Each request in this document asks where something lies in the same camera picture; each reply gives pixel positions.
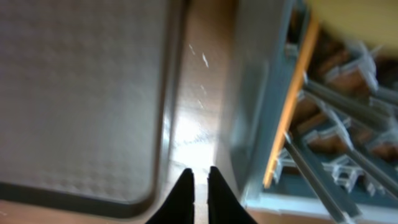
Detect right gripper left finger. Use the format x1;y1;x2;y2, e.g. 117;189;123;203
146;168;195;224

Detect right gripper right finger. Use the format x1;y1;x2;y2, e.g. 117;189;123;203
207;166;257;224

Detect wooden chopstick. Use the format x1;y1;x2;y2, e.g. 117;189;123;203
262;12;319;189

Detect yellow plate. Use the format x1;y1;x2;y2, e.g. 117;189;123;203
306;0;397;57

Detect grey dishwasher rack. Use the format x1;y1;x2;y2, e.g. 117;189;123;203
217;1;397;223

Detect dark brown tray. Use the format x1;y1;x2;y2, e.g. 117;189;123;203
1;0;187;219

